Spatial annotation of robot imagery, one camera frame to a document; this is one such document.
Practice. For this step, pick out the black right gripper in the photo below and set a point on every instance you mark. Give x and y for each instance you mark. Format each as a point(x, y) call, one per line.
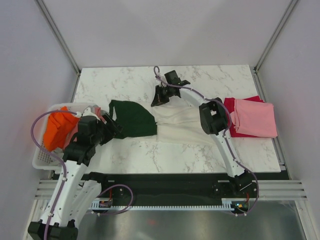
point(159, 99)

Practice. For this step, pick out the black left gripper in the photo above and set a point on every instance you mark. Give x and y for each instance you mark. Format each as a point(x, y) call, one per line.
point(113, 128)

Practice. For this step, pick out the cream and green Charlie Brown shirt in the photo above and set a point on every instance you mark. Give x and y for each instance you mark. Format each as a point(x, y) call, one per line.
point(165, 123)

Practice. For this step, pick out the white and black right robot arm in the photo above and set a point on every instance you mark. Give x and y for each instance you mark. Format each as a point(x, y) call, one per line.
point(215, 121)

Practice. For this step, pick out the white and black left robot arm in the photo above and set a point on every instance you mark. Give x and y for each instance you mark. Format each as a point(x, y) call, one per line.
point(66, 208)

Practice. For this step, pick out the salmon pink t shirt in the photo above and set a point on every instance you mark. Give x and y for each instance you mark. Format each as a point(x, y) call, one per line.
point(97, 111)

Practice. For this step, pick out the orange t shirt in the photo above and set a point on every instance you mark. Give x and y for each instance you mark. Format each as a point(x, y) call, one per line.
point(59, 125)

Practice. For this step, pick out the crimson folded t shirt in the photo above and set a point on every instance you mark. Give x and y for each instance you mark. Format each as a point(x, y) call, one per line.
point(229, 103)

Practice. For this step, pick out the white plastic laundry basket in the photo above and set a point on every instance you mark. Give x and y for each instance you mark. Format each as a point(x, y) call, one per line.
point(41, 159)

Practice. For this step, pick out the light pink folded t shirt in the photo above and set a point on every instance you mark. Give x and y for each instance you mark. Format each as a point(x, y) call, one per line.
point(253, 119)

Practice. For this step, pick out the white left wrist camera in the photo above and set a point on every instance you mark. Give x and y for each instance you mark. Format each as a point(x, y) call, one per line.
point(89, 111)

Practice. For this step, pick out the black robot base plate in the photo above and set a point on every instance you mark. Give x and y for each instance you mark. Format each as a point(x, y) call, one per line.
point(131, 187)

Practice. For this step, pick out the white slotted cable duct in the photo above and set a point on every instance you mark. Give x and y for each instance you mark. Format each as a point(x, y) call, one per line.
point(169, 204)

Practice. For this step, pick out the left aluminium frame post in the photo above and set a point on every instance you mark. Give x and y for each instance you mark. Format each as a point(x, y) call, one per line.
point(57, 34)

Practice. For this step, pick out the aluminium frame post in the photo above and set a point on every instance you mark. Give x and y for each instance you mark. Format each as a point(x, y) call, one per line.
point(276, 34)
point(57, 34)

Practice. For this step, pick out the right aluminium frame post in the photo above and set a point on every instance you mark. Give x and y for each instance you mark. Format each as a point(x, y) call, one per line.
point(276, 34)

